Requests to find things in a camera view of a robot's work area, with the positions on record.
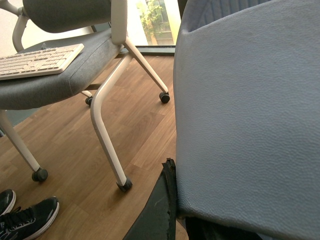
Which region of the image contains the white computer keyboard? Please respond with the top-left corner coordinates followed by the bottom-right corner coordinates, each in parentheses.
top-left (0, 43), bottom-right (85, 81)

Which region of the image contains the black running shoe, left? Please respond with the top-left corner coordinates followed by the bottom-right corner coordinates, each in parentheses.
top-left (0, 189), bottom-right (17, 216)

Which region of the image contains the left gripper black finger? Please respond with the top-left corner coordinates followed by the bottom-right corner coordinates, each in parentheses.
top-left (123, 158), bottom-right (177, 240)

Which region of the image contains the light blue rubber slipper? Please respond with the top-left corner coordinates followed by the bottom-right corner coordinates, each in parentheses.
top-left (173, 0), bottom-right (320, 240)

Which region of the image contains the white chair with grey seat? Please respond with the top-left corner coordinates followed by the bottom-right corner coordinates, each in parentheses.
top-left (0, 0), bottom-right (170, 192)

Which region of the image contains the black running shoe,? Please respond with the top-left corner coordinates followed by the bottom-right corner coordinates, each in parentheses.
top-left (0, 196), bottom-right (60, 240)
top-left (0, 189), bottom-right (17, 216)

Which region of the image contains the black running shoe, right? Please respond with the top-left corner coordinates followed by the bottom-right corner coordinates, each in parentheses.
top-left (0, 196), bottom-right (60, 240)

